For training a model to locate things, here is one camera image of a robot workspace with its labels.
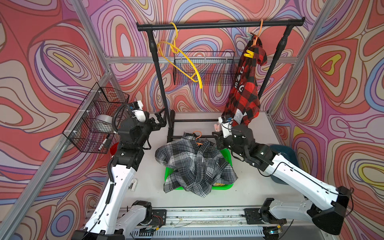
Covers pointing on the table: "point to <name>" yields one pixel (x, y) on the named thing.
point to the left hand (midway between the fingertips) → (159, 111)
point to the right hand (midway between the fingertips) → (213, 136)
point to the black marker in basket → (104, 142)
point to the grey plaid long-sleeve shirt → (197, 166)
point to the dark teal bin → (286, 152)
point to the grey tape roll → (106, 118)
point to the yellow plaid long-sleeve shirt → (218, 184)
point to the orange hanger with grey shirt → (198, 143)
